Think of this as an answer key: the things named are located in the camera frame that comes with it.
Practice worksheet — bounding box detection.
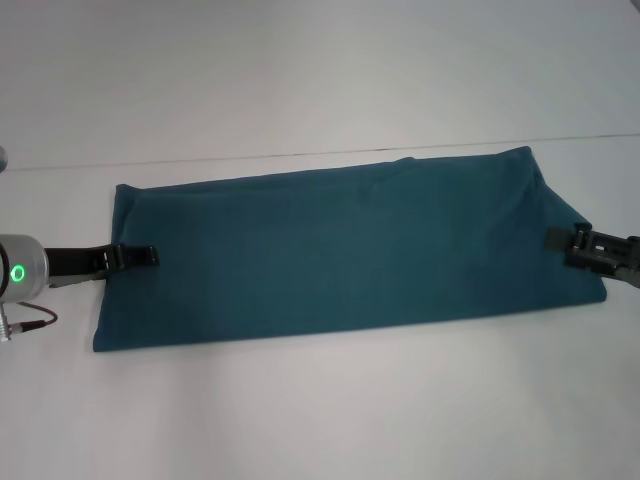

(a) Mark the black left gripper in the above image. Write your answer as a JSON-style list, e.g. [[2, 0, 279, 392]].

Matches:
[[42, 242, 161, 290]]

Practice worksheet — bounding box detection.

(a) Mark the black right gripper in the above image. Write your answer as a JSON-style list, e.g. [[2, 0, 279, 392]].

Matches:
[[543, 223, 640, 290]]

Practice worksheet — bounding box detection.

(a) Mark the blue t-shirt with pink print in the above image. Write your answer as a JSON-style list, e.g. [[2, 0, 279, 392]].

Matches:
[[92, 144, 610, 355]]

